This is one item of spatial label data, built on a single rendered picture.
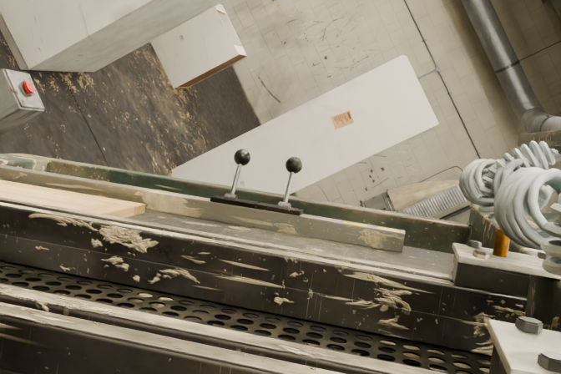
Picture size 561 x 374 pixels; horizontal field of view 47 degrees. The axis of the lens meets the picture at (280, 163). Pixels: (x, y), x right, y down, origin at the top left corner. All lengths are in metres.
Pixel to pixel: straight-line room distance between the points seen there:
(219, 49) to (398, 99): 2.08
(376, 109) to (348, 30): 4.52
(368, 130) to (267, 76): 4.68
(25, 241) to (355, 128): 4.20
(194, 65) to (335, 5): 3.54
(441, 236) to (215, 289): 0.90
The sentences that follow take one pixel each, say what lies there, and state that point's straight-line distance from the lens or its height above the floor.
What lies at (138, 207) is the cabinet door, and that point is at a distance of 1.37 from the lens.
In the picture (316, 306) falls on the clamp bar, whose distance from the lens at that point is 0.76.
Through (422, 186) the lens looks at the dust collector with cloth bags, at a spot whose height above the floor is 1.72.
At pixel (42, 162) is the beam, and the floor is 0.90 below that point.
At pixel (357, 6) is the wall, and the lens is 9.40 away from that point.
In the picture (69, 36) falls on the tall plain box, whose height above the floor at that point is 0.37.
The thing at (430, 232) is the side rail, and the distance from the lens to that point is 1.59.
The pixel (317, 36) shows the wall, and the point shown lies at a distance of 9.40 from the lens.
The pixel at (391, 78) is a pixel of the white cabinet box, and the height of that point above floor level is 1.88.
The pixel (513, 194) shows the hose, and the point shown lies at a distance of 0.55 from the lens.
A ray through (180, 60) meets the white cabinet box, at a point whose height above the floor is 0.19.
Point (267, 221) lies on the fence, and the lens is 1.38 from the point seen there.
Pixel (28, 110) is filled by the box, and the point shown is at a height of 0.92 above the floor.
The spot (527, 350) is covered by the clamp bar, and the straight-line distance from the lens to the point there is 0.42.
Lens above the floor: 1.77
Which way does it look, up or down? 11 degrees down
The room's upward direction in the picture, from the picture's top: 64 degrees clockwise
